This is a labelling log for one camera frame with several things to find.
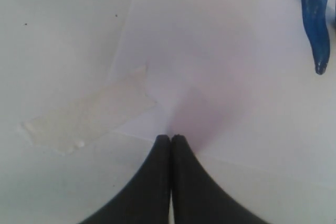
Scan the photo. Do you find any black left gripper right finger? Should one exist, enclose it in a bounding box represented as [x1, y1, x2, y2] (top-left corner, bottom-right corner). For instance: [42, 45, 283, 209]
[171, 135, 265, 223]

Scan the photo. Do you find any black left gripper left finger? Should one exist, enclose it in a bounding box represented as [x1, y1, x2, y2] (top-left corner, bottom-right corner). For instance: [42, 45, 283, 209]
[83, 135, 170, 224]

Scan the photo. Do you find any white paper sheet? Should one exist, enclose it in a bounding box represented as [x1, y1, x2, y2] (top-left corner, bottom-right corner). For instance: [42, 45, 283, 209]
[113, 0, 335, 187]

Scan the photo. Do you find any clear tape strip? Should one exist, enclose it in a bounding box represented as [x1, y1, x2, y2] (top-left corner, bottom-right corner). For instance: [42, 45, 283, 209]
[20, 66, 156, 155]

